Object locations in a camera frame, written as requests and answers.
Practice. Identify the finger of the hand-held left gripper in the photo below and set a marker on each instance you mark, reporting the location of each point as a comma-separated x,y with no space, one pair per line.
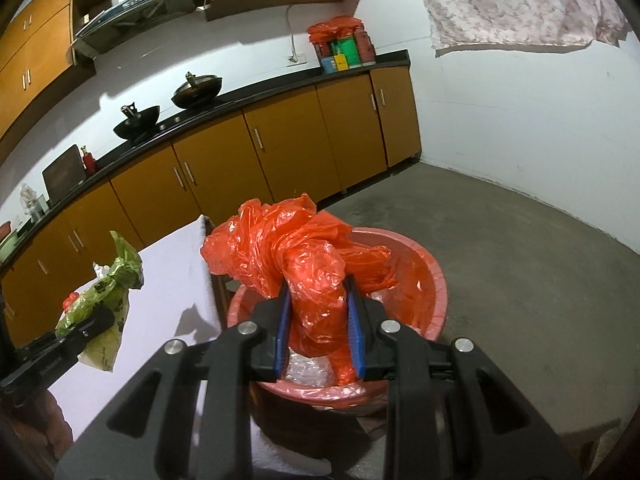
92,325

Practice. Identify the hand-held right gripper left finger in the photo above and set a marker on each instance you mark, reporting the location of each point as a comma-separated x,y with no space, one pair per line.
284,320

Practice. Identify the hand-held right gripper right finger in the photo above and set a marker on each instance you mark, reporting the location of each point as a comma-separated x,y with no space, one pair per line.
356,330

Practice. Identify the green paw-print plastic bag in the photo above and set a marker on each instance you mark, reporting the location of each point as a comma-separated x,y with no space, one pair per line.
125,265

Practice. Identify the ruffled orange plastic bag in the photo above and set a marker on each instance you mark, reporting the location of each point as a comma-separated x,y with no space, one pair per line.
280,245

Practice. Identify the red plastic basin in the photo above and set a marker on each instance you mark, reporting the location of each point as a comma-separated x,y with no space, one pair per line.
420,280

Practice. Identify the white plastic bag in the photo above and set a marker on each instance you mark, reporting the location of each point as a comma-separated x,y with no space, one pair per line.
102,271

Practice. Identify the pale tablecloth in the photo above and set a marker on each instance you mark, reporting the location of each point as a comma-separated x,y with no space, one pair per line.
165,285

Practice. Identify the green bowl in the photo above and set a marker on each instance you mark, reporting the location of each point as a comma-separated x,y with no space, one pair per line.
9,247

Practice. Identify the pink bowl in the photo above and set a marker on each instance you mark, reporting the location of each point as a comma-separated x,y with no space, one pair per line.
4,227

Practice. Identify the glass jar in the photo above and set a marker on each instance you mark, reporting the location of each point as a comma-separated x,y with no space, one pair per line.
32,205

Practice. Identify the brown cutting board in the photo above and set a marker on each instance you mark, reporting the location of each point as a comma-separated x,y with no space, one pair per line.
62,172

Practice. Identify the small red bottle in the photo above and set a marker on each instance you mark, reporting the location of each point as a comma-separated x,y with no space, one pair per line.
89,162

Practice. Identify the wooden base cabinets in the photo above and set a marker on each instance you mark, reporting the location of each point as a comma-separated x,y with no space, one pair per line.
290,145

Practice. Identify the black open wok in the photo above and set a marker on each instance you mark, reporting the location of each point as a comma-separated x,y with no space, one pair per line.
136,125

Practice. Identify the black kitchen countertop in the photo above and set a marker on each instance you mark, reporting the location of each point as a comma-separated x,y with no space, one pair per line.
280,90

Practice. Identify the black wok with lid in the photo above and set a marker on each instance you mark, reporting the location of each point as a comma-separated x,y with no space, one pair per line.
196,92

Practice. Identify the blue yellow box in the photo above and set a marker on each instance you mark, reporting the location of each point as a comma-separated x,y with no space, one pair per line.
334,63

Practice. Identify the green carton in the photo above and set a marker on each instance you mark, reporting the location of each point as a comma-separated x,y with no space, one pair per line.
348,52

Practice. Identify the thin orange bag over boxes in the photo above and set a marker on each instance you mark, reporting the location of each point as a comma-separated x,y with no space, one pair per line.
332,27

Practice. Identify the steel range hood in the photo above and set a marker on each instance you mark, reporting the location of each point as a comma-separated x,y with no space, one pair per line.
140,10

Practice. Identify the pink floral hanging cloth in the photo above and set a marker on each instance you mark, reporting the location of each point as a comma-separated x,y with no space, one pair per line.
500,5

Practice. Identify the tall wooden wall cabinets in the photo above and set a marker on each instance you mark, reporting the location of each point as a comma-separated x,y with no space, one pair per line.
35,50

